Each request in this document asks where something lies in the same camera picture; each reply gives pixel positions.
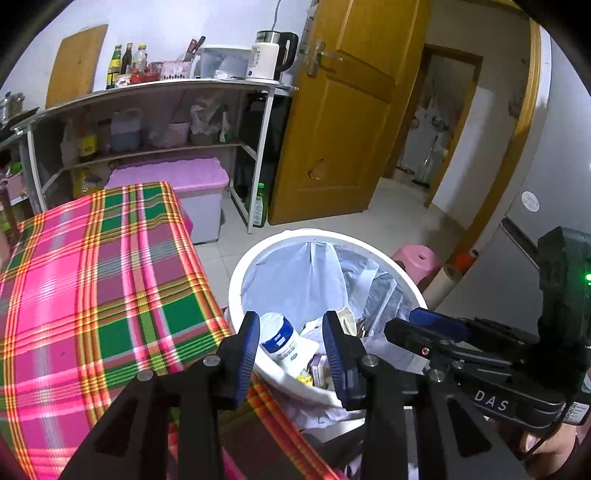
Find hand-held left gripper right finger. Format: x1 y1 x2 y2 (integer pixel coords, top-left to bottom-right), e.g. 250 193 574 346
322 310 532 480

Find metal door handle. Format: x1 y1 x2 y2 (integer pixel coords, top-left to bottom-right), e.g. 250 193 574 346
302 39 343 77

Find pink plastic stool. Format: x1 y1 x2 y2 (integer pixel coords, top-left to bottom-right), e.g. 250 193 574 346
392 244 441 284

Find green plastic bottle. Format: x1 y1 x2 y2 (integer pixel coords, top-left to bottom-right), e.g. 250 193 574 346
252 182 269 228

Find clear plastic container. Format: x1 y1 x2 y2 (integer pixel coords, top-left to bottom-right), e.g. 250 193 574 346
194 45 254 80

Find pink lidded storage box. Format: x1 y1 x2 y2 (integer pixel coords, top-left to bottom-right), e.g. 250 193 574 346
104 156 230 245

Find yellow wooden door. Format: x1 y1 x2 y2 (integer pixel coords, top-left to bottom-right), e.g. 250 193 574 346
268 0 432 227

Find yellow packet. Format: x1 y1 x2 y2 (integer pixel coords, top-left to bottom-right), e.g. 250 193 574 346
71 167 105 195

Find white tub blue label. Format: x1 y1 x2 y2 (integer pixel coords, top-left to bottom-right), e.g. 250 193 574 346
259 312 320 367

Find white electric kettle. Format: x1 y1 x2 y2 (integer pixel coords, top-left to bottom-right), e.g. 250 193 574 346
245 30 299 83

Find white round bin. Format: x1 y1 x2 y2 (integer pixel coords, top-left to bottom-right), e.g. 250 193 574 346
228 228 429 430

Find orange floor item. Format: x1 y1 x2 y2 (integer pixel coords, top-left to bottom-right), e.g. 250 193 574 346
450 249 480 275

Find wooden cutting board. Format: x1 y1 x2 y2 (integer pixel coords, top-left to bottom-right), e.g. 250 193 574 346
45 24 109 109

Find yellow label bottle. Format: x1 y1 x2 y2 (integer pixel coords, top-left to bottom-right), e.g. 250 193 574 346
76 131 99 160

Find steel pot with lid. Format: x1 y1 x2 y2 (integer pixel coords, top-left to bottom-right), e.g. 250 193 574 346
0 92 25 121

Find pink green plaid tablecloth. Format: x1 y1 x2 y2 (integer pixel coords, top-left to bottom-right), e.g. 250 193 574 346
0 181 342 480

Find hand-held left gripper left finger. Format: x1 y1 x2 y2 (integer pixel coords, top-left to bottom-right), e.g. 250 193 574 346
60 311 260 480

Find crumpled plastic bag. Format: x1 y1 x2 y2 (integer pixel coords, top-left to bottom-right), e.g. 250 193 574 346
190 92 229 146

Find cardboard tube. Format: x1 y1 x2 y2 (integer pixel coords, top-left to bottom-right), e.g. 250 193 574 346
424 263 462 310

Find green glass bottle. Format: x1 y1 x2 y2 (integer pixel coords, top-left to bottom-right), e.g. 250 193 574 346
106 45 123 90

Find metal shelf unit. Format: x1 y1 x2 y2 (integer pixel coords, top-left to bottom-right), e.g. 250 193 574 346
14 78 298 234

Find pink plastic tub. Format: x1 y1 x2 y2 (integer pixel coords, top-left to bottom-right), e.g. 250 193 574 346
166 121 191 146

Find person's right hand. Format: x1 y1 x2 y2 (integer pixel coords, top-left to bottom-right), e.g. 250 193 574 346
519 425 583 478

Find blue plastic jug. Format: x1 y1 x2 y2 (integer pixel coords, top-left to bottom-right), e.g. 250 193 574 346
110 108 141 153

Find pink utensil basket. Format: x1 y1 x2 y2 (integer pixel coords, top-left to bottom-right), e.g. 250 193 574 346
159 60 192 80

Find translucent bin liner bag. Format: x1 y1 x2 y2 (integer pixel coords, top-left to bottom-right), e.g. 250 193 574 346
240 237 416 425

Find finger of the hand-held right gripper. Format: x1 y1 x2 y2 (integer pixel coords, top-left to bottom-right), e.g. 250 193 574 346
409 307 476 340
384 318 462 370

